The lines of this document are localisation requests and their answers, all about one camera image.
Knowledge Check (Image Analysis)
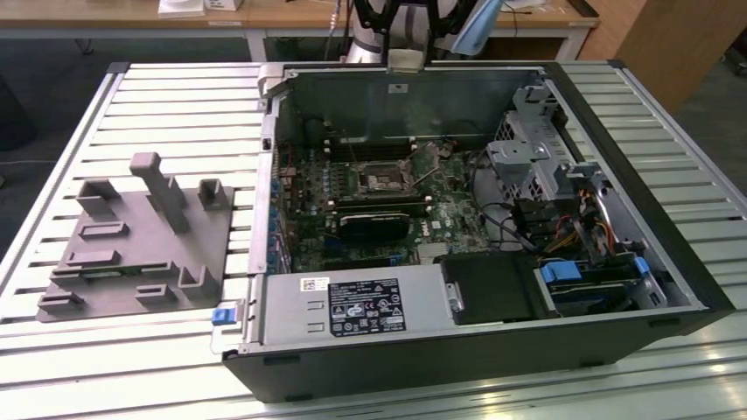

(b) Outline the black graphics card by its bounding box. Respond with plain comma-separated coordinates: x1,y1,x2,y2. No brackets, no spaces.
332,211,414,244

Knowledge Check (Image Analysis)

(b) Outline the CPU socket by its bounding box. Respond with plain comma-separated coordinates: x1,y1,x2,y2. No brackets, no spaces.
348,159,420,199

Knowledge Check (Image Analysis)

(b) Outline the black PC case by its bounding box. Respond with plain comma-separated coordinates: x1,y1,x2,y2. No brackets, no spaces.
218,59,736,404

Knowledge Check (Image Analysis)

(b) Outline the silver metal drive cage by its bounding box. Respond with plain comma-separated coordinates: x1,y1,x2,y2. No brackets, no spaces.
484,85,612,203

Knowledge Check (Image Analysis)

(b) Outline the pale grey case handle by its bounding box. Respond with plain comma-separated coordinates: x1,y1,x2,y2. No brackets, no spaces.
256,63,294,101

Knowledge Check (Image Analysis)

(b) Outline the wooden cabinet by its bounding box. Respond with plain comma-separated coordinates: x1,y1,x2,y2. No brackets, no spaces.
576,0,747,114

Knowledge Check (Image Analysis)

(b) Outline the green RAM stick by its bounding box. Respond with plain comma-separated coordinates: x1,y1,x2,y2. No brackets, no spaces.
78,267,145,279

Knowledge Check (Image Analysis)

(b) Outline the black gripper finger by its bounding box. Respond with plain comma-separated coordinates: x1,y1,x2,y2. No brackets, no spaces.
350,0,404,68
425,0,474,68

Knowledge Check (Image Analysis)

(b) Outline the grey parts rack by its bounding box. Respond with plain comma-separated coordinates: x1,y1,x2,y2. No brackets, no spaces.
33,150,238,325

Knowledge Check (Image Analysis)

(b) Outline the metal socket cover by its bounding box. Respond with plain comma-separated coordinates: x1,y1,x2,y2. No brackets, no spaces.
405,140,456,181

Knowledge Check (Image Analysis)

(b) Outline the black RAM slot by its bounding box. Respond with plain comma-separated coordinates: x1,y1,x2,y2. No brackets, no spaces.
334,199,426,207
324,147,416,157
333,195,425,203
336,206,430,216
324,152,417,162
322,143,416,152
321,138,416,148
336,203,428,212

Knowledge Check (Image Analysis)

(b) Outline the silver chipset heatsink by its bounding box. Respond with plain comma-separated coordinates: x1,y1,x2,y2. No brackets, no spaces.
417,242,449,263

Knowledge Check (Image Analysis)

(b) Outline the red black twisted wire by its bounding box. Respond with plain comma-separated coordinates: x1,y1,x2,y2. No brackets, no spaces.
277,143,296,179

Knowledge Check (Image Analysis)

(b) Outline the wooden desk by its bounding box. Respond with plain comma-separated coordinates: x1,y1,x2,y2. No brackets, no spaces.
0,0,602,62

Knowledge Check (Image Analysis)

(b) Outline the coloured wire bundle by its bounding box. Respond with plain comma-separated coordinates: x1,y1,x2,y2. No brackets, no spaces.
545,187,621,263

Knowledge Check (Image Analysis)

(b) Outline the green motherboard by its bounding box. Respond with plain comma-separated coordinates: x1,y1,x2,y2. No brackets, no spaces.
272,138,500,273

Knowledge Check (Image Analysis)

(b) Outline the silver power supply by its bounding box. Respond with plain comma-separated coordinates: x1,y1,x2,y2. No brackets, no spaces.
256,263,454,345

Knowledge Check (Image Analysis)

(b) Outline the hard disk in blue carrier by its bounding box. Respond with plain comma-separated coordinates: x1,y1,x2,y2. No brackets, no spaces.
536,257,642,317

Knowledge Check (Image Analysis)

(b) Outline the black plastic cover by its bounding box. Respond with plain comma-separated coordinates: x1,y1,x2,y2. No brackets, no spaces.
434,251,553,326

